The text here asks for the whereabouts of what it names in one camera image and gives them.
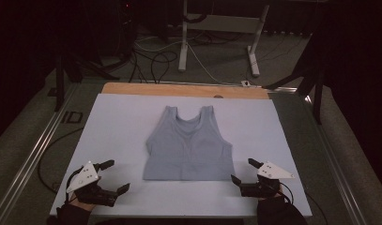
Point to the dark computer tower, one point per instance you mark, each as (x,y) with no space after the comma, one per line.
(126,28)

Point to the black tripod stand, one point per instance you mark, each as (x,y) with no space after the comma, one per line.
(61,81)

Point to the grey-blue tank top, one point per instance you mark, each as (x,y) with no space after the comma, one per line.
(188,146)

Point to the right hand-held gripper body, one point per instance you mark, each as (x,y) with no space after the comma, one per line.
(268,178)

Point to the black metal stand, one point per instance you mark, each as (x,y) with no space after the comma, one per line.
(317,90)

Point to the white metal desk frame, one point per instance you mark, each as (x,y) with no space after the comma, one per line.
(221,24)

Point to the person's right hand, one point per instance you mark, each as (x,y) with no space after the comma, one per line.
(278,194)

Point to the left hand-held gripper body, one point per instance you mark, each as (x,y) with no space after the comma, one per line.
(85,178)

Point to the person's left hand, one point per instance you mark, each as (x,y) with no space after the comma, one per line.
(80,204)

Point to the pale blue table mat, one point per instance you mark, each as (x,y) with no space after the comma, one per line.
(116,125)

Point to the aluminium floor rail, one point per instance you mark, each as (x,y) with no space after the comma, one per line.
(339,175)
(32,156)
(195,82)

